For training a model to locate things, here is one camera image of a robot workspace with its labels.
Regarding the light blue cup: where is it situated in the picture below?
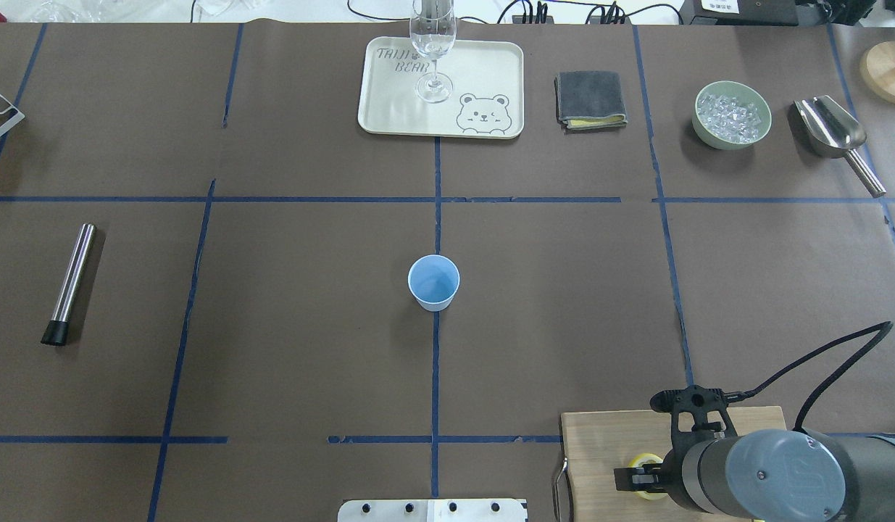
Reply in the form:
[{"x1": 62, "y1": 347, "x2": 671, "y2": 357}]
[{"x1": 407, "y1": 254, "x2": 461, "y2": 312}]

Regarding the clear wine glass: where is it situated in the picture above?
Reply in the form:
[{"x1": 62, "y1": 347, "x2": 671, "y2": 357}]
[{"x1": 409, "y1": 1, "x2": 457, "y2": 104}]

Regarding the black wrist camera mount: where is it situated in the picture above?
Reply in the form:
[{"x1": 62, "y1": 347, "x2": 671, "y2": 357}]
[{"x1": 649, "y1": 384, "x2": 738, "y2": 458}]

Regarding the grey folded cloth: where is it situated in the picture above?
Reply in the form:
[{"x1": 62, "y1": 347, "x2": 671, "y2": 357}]
[{"x1": 554, "y1": 70, "x2": 628, "y2": 131}]

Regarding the black camera cable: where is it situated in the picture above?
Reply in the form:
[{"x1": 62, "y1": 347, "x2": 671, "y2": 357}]
[{"x1": 723, "y1": 321, "x2": 894, "y2": 432}]

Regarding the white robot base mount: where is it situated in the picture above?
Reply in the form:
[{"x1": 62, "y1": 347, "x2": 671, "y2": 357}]
[{"x1": 337, "y1": 498, "x2": 529, "y2": 521}]

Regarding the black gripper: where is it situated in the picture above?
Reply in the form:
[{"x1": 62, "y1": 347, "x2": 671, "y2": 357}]
[{"x1": 614, "y1": 455, "x2": 681, "y2": 494}]

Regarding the steel ice scoop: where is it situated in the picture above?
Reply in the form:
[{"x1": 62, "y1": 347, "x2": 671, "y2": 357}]
[{"x1": 793, "y1": 95, "x2": 887, "y2": 198}]

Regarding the steel muddler black tip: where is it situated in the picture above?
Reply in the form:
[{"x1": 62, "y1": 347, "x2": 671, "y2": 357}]
[{"x1": 41, "y1": 223, "x2": 96, "y2": 347}]

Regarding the green bowl of ice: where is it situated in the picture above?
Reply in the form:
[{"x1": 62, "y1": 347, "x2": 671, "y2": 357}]
[{"x1": 691, "y1": 80, "x2": 773, "y2": 151}]

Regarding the black power strip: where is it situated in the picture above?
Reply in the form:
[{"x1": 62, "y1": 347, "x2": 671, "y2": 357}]
[{"x1": 504, "y1": 1, "x2": 554, "y2": 25}]

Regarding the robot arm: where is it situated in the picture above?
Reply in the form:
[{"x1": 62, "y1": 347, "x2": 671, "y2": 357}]
[{"x1": 613, "y1": 429, "x2": 895, "y2": 521}]

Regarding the wooden cutting board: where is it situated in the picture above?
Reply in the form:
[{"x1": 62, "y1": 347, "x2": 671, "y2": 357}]
[{"x1": 560, "y1": 406, "x2": 787, "y2": 522}]

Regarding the cream bear tray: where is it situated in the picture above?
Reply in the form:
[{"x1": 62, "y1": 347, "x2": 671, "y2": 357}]
[{"x1": 357, "y1": 36, "x2": 525, "y2": 139}]

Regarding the round wooden stand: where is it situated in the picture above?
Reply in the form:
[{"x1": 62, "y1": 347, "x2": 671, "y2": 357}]
[{"x1": 860, "y1": 41, "x2": 895, "y2": 104}]

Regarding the yellow lemon slice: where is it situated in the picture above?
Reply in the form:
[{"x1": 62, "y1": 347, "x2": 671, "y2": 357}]
[{"x1": 628, "y1": 453, "x2": 666, "y2": 501}]

